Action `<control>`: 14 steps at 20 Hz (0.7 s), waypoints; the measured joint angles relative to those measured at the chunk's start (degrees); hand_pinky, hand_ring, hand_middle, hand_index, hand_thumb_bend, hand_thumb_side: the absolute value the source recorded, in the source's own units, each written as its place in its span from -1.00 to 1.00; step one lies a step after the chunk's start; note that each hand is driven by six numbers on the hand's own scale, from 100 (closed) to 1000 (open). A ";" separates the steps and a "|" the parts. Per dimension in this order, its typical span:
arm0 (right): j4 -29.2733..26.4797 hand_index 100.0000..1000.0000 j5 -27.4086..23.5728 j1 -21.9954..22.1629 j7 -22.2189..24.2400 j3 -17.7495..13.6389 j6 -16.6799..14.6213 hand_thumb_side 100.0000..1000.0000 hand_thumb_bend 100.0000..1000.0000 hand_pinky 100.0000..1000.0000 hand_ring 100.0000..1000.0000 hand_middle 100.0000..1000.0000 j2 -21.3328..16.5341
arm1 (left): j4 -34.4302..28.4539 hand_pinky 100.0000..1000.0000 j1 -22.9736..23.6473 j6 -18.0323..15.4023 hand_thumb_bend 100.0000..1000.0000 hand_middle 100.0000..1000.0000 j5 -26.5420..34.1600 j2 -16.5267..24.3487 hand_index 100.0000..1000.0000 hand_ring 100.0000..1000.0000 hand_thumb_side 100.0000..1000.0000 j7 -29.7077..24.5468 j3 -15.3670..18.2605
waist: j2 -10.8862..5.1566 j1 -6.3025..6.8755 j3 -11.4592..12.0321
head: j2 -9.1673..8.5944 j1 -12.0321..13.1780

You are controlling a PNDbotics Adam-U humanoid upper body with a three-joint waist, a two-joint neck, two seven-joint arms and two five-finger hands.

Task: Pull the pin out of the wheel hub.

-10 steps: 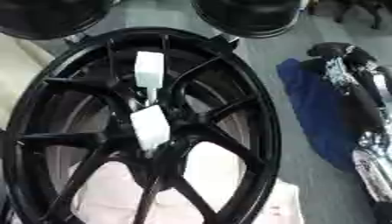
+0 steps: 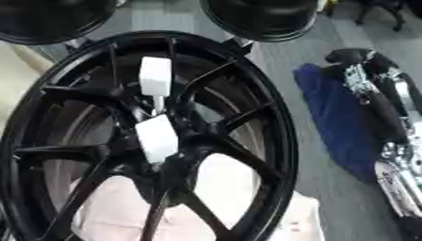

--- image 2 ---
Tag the black spoked wheel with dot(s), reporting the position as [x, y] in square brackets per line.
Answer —
[258, 175]

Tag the black chair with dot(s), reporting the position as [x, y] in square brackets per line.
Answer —
[384, 9]

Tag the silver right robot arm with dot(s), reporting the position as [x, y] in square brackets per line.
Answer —
[400, 185]

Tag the blue cloth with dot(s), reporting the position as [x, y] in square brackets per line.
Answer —
[340, 125]

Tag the white padded support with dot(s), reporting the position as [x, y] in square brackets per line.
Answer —
[225, 185]

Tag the cream padded object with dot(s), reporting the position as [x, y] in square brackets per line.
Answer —
[16, 81]

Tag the black round wheel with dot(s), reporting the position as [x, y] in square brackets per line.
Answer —
[49, 19]
[264, 17]

